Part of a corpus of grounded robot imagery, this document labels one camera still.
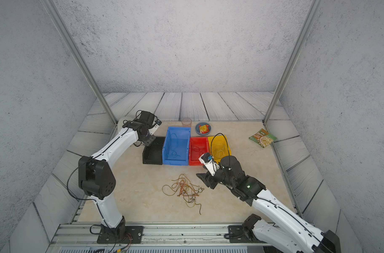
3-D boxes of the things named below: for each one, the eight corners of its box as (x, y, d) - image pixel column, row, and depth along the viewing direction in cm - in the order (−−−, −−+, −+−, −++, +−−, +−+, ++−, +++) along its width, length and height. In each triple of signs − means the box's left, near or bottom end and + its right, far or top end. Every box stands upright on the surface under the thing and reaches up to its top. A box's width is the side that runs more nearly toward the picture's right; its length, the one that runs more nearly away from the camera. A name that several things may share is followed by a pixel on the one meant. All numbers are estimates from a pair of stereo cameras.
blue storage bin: (164, 167, 98) (161, 158, 90) (169, 134, 116) (166, 124, 108) (189, 167, 98) (188, 158, 90) (190, 134, 116) (190, 124, 108)
